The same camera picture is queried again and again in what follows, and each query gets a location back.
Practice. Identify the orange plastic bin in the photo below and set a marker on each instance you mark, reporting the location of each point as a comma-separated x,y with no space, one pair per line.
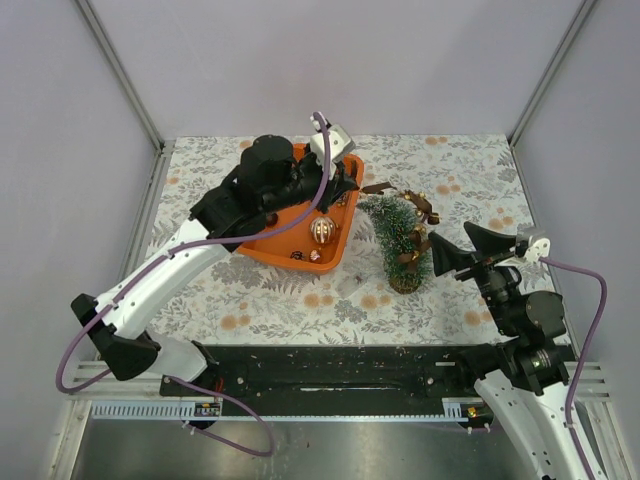
296,249

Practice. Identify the large striped gold bauble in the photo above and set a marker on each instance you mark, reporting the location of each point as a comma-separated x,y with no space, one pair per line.
323,230

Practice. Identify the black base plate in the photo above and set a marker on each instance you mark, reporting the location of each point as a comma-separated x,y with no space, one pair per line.
344,381

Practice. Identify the dark brown bauble lower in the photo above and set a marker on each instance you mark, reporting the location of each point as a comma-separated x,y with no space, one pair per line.
272,219

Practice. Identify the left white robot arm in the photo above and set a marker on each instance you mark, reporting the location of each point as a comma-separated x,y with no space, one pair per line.
268,179

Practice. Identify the small green christmas tree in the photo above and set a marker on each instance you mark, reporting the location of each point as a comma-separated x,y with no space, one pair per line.
405,249

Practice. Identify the clear plastic light piece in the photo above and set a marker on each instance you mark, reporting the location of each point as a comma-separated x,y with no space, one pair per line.
349,285

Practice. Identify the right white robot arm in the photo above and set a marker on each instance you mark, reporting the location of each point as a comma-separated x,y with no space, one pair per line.
523,380

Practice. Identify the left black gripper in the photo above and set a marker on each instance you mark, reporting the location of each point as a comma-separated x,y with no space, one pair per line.
337,186

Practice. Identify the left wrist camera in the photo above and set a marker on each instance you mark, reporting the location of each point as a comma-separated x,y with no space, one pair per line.
331,143

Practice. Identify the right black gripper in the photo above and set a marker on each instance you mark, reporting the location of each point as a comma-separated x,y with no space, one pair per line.
489,248

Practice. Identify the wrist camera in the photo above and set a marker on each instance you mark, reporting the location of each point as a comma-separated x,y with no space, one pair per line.
531,245
331,143

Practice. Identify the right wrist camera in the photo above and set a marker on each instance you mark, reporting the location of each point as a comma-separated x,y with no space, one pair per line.
531,245

